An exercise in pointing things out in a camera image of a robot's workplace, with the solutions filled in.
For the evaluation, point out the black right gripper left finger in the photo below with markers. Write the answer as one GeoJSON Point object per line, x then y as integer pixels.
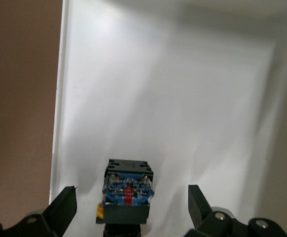
{"type": "Point", "coordinates": [47, 219]}

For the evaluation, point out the red cap push button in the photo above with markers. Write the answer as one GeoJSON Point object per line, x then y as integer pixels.
{"type": "Point", "coordinates": [127, 192]}

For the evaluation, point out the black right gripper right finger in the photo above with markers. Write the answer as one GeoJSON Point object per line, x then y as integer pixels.
{"type": "Point", "coordinates": [207, 222]}

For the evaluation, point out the white plastic tray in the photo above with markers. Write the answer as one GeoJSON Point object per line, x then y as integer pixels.
{"type": "Point", "coordinates": [170, 98]}

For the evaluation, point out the brown table cover mat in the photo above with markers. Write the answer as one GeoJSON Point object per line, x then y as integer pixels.
{"type": "Point", "coordinates": [17, 98]}

